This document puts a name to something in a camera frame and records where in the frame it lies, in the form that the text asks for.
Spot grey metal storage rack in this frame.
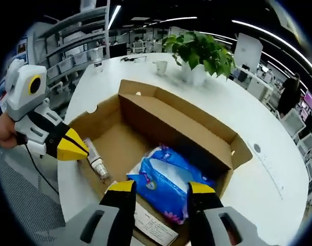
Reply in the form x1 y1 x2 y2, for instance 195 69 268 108
36 6 112 88

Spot grey mesh office chair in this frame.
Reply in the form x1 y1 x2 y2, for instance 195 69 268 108
0 146 69 246

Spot white office chair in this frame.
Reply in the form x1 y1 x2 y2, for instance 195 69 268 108
283 109 307 141

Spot blue flowered soft pack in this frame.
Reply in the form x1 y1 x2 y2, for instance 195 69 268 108
127 145 217 226

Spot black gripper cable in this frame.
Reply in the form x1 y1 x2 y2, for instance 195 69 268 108
24 143 59 194

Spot ceiling light strips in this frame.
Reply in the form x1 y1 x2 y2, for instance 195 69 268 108
107 5 312 90

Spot white paper carton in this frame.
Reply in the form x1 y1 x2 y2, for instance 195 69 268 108
133 201 179 246

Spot green potted plant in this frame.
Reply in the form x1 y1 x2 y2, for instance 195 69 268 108
162 30 236 87

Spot white pump bottle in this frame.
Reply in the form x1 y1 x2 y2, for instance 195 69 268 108
82 137 111 182

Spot person's left hand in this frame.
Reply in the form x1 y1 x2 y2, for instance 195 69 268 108
0 112 19 150

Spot clear plastic bottle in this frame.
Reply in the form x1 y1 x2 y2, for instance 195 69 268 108
92 47 105 74

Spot purple monitor screen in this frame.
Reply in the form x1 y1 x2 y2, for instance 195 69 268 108
303 91 312 114

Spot small white cup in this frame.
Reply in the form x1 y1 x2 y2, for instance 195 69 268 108
155 60 169 77

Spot brown cardboard shoe box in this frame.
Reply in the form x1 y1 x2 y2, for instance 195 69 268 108
68 78 253 246

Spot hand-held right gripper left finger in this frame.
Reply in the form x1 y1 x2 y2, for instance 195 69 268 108
52 180 138 246

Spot thin black table cable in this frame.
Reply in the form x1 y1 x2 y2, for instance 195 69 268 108
119 55 148 64

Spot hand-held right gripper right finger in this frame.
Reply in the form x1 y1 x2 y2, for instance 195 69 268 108
188 181 271 246

